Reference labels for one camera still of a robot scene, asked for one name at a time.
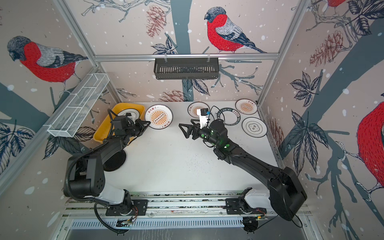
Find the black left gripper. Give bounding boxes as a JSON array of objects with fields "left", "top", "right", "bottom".
[{"left": 124, "top": 119, "right": 151, "bottom": 139}]

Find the white black pattern plate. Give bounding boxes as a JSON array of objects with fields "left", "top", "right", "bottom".
[
  {"left": 118, "top": 109, "right": 140, "bottom": 121},
  {"left": 242, "top": 117, "right": 268, "bottom": 138}
]

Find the orange sunburst plate front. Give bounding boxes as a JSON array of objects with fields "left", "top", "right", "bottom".
[{"left": 145, "top": 104, "right": 174, "bottom": 130}]

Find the orange sunburst plate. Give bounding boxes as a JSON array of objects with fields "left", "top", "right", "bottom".
[
  {"left": 187, "top": 102, "right": 210, "bottom": 119},
  {"left": 145, "top": 104, "right": 174, "bottom": 130}
]

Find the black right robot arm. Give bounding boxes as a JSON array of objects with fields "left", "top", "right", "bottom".
[{"left": 128, "top": 120, "right": 307, "bottom": 221}]

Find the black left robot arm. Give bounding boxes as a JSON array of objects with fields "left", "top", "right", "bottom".
[{"left": 64, "top": 116, "right": 151, "bottom": 212}]

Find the yellow plastic bin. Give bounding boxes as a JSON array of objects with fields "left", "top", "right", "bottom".
[{"left": 93, "top": 103, "right": 146, "bottom": 143}]

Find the black round plate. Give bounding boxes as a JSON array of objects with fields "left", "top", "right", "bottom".
[{"left": 103, "top": 150, "right": 127, "bottom": 172}]

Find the green rimmed plate right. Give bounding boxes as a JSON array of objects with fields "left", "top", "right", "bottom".
[{"left": 217, "top": 108, "right": 241, "bottom": 126}]

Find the black hanging basket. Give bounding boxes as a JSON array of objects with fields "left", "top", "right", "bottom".
[{"left": 154, "top": 58, "right": 220, "bottom": 80}]

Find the orange sunburst plate corner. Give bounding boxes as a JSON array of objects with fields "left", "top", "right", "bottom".
[{"left": 235, "top": 99, "right": 258, "bottom": 115}]

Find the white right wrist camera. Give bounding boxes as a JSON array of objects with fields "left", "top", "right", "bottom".
[{"left": 197, "top": 108, "right": 211, "bottom": 129}]

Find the horizontal aluminium frame bar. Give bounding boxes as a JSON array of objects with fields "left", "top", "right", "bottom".
[{"left": 94, "top": 53, "right": 280, "bottom": 63}]

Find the white wire basket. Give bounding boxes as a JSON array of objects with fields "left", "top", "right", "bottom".
[{"left": 48, "top": 73, "right": 110, "bottom": 138}]

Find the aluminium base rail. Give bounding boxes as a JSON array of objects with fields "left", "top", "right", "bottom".
[{"left": 64, "top": 191, "right": 310, "bottom": 232}]

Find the aluminium frame post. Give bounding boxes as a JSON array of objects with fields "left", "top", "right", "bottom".
[{"left": 53, "top": 0, "right": 123, "bottom": 103}]

